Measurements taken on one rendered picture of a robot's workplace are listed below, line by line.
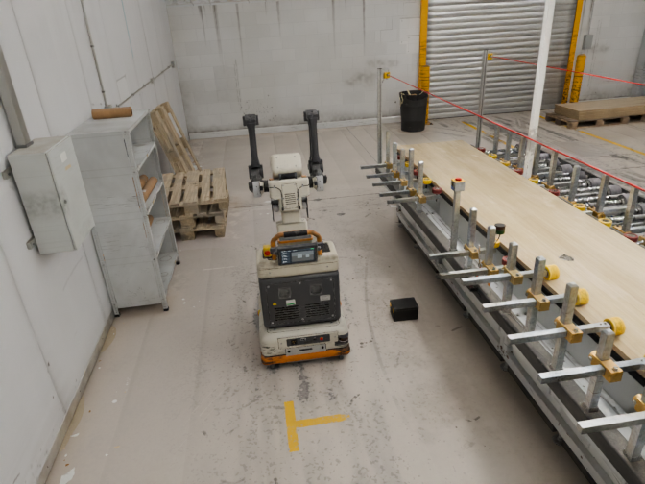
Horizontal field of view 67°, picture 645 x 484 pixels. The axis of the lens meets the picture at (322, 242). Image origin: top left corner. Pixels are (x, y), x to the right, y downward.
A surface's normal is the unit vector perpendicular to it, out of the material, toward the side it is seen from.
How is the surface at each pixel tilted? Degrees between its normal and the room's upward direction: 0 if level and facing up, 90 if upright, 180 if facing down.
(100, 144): 90
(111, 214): 90
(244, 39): 90
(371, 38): 90
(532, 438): 0
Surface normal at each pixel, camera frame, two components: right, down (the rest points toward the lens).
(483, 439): -0.05, -0.90
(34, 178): 0.14, 0.42
